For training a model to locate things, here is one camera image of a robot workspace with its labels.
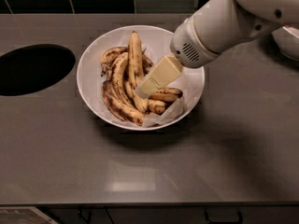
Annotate upper left spotted banana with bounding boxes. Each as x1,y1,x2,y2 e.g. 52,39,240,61
100,47,127,76

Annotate right horizontal banana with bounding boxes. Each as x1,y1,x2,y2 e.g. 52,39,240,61
149,87,183,103

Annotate right black drawer handle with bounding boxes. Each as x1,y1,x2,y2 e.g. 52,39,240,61
204,210,243,224

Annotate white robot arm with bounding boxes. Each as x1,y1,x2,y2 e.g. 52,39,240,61
135,0,299,98

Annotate upper right dark banana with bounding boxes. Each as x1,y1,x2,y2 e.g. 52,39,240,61
142,54,153,75

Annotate long central spotted banana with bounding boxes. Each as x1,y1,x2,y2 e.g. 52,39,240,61
128,31,148,113

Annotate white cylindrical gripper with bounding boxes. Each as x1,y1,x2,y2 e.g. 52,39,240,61
135,0,278,99

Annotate bottom left dark banana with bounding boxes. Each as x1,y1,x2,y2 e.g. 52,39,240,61
101,81,145,126

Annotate white paper bowl liner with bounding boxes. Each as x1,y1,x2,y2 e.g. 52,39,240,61
120,26,205,130

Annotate lower right short banana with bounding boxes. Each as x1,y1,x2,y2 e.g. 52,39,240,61
148,99,167,115

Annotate curved middle left banana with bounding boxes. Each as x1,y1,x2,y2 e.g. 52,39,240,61
111,52,134,107

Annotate dark banana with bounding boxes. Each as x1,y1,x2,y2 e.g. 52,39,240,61
142,54,153,75
101,81,145,126

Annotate black round counter hole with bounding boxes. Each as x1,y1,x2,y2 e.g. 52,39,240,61
0,44,76,96

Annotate white round bowl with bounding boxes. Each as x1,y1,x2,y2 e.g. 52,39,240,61
76,24,206,132

